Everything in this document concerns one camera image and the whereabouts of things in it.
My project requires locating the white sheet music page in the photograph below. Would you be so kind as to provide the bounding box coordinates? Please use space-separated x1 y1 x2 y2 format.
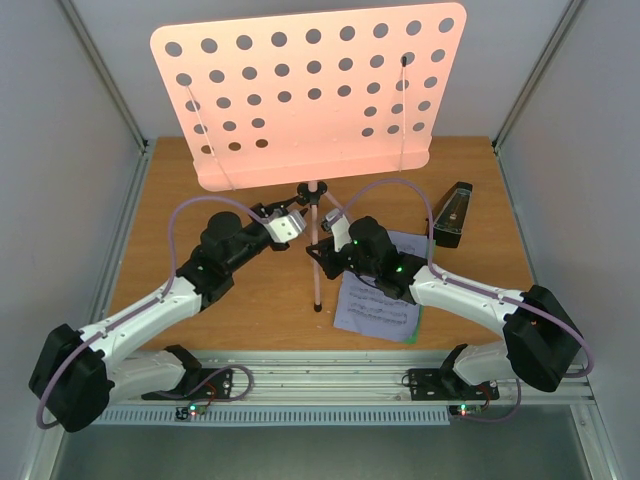
333 230 429 344

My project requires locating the green sheet music page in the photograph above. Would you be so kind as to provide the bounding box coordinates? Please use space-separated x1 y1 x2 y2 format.
404 235 432 345

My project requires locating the black metronome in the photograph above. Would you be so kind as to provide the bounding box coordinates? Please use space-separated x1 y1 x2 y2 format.
433 181 473 249

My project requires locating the pink music stand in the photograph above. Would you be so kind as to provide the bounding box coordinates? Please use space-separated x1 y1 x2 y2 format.
148 2 469 314

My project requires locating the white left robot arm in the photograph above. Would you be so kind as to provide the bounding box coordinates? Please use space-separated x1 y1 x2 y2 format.
28 199 306 432

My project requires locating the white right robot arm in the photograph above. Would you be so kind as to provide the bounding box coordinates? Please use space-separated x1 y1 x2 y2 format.
307 216 584 397

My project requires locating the right controller board with LEDs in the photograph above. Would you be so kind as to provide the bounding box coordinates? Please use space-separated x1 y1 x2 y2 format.
449 403 484 417

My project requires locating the controller board with leds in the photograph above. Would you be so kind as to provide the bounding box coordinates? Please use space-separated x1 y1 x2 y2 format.
449 403 484 417
174 404 208 421

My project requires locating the left controller board with LEDs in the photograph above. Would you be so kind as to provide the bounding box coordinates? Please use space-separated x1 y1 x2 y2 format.
174 404 208 421

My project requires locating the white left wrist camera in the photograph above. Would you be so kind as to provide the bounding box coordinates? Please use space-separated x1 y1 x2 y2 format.
264 208 307 244

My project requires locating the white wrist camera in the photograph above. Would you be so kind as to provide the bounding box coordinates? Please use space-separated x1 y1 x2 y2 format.
318 208 352 253
264 208 307 244

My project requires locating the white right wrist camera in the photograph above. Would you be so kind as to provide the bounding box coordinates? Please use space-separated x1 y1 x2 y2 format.
318 208 352 253

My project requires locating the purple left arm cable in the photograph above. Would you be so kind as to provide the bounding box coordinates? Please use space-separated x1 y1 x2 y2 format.
37 195 274 431

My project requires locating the aluminium mounting rail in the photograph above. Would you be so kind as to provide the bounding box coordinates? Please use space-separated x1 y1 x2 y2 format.
107 350 595 407

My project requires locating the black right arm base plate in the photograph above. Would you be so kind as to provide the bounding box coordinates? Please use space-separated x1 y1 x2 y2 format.
401 368 500 401

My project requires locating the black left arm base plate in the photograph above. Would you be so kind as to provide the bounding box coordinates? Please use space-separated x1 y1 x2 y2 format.
141 368 233 401

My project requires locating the aluminium left corner post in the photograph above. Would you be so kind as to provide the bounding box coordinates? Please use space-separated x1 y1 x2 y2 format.
56 0 149 154

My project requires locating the grey slotted cable duct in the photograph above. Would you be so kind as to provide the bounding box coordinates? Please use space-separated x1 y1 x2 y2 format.
94 405 450 428

